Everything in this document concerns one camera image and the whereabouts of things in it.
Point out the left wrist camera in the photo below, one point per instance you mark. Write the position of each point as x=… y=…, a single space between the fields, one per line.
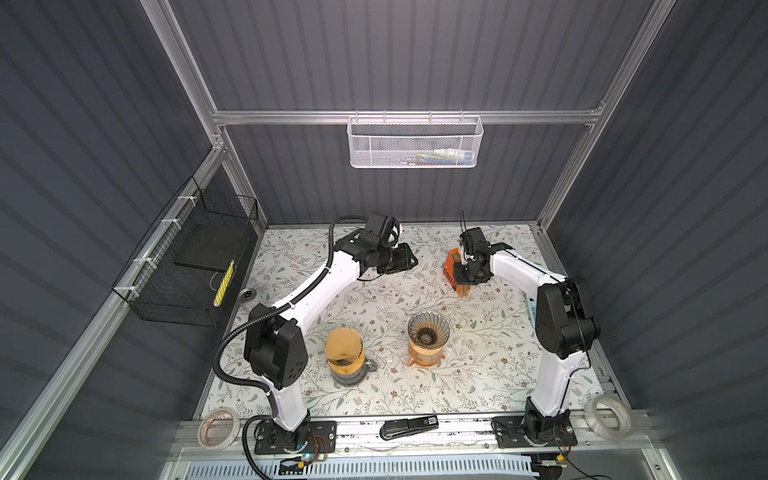
x=381 y=230

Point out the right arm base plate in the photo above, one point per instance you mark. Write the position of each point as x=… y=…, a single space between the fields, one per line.
x=534 y=431

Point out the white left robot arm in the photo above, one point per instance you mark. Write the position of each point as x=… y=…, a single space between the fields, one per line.
x=275 y=345

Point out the clear tape roll right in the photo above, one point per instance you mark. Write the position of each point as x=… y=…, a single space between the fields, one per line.
x=609 y=417

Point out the small metal cap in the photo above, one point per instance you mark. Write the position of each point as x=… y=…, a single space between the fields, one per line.
x=247 y=295

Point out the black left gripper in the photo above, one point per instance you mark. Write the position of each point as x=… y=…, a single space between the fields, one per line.
x=404 y=262

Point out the grey glass pitcher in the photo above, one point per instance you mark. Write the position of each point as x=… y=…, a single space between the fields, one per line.
x=352 y=374

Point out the tape roll left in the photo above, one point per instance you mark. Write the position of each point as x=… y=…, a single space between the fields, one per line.
x=220 y=429

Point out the teal calculator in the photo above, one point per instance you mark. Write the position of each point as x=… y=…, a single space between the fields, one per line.
x=531 y=308

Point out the white wire mesh basket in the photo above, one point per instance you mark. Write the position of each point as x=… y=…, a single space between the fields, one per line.
x=414 y=142

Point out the orange glass pitcher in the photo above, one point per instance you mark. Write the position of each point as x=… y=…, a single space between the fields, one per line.
x=423 y=357

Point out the black stapler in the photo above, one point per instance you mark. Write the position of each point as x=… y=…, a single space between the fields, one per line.
x=400 y=428

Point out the black wire basket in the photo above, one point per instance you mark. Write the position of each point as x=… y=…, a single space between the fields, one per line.
x=174 y=277

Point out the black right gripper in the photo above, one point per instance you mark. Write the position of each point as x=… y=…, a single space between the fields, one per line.
x=461 y=280

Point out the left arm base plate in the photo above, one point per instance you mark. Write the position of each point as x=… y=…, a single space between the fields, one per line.
x=311 y=437

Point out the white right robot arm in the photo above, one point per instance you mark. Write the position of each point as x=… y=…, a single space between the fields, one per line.
x=564 y=327

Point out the orange coffee filter holder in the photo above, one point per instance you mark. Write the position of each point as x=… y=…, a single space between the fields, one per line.
x=454 y=258

